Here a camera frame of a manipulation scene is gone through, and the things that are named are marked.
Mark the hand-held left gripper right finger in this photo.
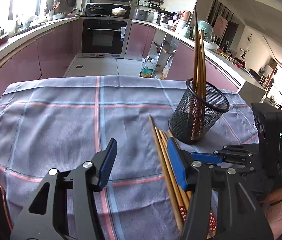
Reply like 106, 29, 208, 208
167, 137, 274, 240

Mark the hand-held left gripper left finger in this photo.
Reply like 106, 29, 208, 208
10, 138, 118, 240

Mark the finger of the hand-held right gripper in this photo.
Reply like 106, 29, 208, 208
190, 144, 259, 167
207, 164, 259, 180

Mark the bunch of wooden chopsticks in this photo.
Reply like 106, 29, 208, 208
148, 114, 217, 239

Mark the black mesh utensil holder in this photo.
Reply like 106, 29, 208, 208
168, 78, 230, 145

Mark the wooden chopstick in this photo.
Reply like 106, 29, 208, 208
192, 7, 201, 140
201, 36, 208, 99

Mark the person's right hand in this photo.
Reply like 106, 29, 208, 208
261, 185, 282, 205

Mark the plaid grey tablecloth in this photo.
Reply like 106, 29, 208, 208
0, 75, 269, 240

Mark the clear plastic bag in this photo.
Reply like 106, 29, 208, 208
161, 56, 174, 80

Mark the pink kitchen base cabinet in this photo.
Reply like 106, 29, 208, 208
126, 21, 267, 95
0, 17, 84, 120

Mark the plastic oil bottle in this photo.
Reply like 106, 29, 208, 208
140, 57, 154, 78

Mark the white bowl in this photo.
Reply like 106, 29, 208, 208
203, 40, 219, 50

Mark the black built-in oven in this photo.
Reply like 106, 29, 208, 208
81, 19, 129, 58

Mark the white canister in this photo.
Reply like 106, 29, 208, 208
178, 20, 188, 34

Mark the rose gold kettle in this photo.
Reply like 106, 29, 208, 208
180, 10, 191, 23

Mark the steel steamer pot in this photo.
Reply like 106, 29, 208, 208
157, 12, 173, 24

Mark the silver rice cooker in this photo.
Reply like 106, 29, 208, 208
133, 9, 148, 22

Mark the white casserole pot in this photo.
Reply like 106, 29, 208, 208
111, 6, 127, 17

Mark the black lidded wok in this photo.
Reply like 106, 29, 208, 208
86, 4, 106, 15

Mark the brown wall picture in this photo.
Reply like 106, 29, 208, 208
212, 14, 229, 39

